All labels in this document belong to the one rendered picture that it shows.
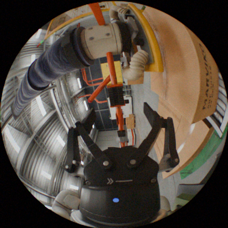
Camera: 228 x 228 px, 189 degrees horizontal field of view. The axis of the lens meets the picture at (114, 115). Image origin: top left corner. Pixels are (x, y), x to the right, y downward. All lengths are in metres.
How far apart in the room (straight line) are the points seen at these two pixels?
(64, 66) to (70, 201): 0.69
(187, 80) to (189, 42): 0.14
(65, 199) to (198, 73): 0.80
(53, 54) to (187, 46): 0.43
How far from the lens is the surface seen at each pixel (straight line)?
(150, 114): 0.17
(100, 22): 0.29
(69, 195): 0.61
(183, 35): 0.31
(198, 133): 0.77
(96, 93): 0.32
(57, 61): 0.32
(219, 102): 0.63
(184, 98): 0.31
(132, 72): 0.21
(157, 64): 0.20
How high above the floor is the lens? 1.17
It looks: 6 degrees up
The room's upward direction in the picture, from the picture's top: 97 degrees counter-clockwise
